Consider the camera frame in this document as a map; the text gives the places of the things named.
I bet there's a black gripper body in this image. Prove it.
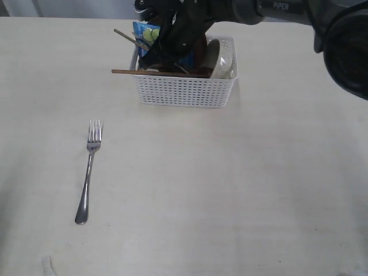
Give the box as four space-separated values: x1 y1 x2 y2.
134 0 239 58

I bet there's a blue Lay's chips bag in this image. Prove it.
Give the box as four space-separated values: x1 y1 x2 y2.
132 21 194 69

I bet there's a brown wooden chopstick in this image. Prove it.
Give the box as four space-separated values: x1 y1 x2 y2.
113 29 150 51
111 69 210 78

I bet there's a brown wooden plate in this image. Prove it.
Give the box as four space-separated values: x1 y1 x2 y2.
149 16 209 72

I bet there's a white ceramic bowl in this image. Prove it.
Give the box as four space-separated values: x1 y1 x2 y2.
202 39 233 79

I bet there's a silver metal fork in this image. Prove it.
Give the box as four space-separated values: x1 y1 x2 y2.
74 120 103 225

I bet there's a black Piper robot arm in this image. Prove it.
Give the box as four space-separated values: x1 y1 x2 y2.
134 1 367 99

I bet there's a white perforated plastic basket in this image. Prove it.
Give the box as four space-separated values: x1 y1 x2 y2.
133 35 238 108

